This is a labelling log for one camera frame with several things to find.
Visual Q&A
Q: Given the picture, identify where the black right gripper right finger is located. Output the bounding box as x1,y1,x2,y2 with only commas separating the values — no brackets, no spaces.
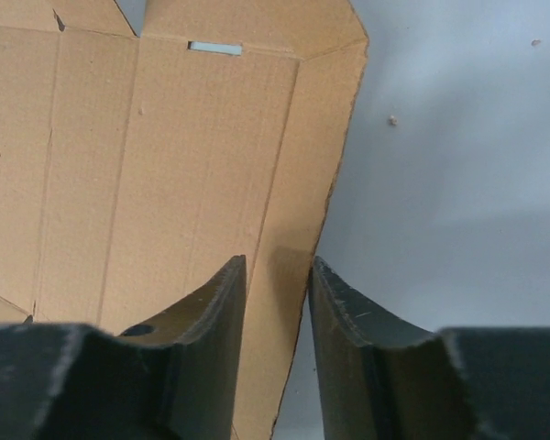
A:
308,258,550,439

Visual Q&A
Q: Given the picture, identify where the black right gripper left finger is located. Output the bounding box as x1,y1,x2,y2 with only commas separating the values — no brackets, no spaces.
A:
0,256,247,439

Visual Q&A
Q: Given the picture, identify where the brown cardboard box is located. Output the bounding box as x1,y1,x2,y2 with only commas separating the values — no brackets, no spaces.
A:
0,1,369,439

